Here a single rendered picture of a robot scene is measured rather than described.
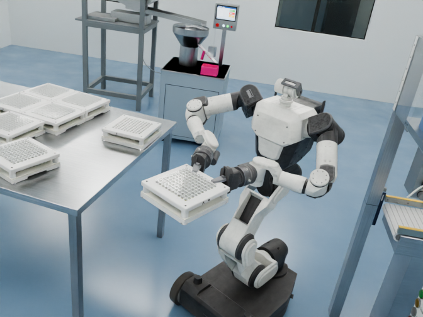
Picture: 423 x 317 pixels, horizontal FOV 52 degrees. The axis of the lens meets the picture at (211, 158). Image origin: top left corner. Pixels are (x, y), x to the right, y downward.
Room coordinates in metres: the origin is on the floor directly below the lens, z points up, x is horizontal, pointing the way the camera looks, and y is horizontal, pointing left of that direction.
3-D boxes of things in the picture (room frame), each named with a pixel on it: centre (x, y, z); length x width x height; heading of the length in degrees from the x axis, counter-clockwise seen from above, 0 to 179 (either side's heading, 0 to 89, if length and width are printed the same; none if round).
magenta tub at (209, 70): (4.07, 0.13, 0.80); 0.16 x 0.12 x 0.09; 85
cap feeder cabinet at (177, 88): (4.28, 0.26, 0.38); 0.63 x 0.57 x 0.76; 85
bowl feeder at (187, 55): (4.34, 0.30, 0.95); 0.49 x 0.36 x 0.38; 85
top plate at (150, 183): (1.44, 0.08, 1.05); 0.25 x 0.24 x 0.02; 51
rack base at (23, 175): (1.72, 0.87, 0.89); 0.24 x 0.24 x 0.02; 57
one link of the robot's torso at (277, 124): (1.97, -0.35, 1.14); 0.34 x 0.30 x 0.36; 51
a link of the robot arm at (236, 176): (1.55, -0.11, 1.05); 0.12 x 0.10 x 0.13; 133
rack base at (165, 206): (1.44, 0.08, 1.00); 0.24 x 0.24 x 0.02; 51
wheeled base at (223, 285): (1.91, -0.30, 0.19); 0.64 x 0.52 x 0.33; 141
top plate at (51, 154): (1.72, 0.87, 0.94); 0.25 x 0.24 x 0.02; 147
